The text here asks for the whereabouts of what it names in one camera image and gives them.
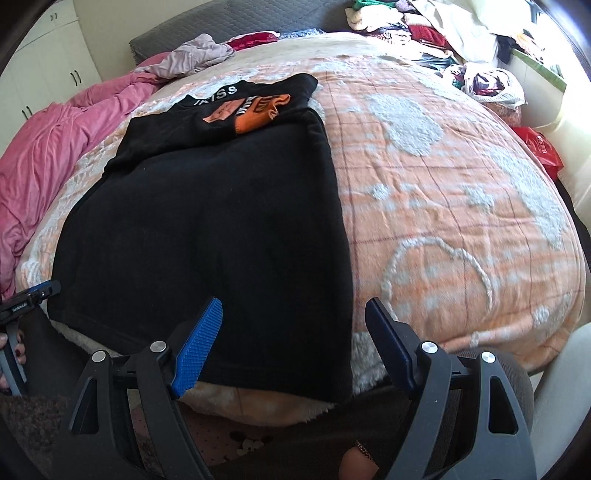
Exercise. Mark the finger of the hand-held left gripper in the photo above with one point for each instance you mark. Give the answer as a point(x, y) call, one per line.
point(40, 290)

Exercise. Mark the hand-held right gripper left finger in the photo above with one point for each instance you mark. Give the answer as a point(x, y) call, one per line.
point(198, 344)

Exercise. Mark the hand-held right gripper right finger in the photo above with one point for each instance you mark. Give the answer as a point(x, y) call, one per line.
point(392, 350)

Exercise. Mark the black sweater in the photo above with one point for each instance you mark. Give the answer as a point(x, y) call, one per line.
point(207, 230)

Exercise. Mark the pile of mixed clothes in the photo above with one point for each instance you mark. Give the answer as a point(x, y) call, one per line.
point(429, 32)

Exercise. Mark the person's left hand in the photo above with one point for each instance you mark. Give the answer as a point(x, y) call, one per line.
point(20, 355)

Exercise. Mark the person's right hand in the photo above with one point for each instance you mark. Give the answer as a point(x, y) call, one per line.
point(358, 464)

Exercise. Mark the dotted mouse print cloth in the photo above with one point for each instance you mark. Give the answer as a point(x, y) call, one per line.
point(217, 438)

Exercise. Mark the person's dark pants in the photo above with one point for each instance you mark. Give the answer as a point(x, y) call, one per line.
point(323, 424)

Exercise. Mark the pink duvet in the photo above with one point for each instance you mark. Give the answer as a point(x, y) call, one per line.
point(46, 152)

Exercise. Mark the orange checked fleece blanket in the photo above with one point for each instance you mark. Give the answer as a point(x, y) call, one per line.
point(438, 207)

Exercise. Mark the white chair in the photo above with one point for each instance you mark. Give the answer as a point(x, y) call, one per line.
point(563, 397)

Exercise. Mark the white wardrobe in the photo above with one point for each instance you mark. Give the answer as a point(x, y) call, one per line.
point(41, 60)

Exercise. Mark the red plastic bag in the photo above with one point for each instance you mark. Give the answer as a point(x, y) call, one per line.
point(540, 150)

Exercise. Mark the pale mauve crumpled garment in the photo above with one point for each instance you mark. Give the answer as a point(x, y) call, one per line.
point(194, 53)

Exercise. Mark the red cloth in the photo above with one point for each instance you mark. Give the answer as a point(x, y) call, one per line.
point(251, 40)

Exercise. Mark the white cabinet with green edge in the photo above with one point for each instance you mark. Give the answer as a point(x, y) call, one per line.
point(540, 69)

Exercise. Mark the blue patterned cloth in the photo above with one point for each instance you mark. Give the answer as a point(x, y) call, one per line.
point(300, 32)

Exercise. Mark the grey quilted headboard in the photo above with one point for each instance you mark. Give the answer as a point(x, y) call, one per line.
point(258, 16)

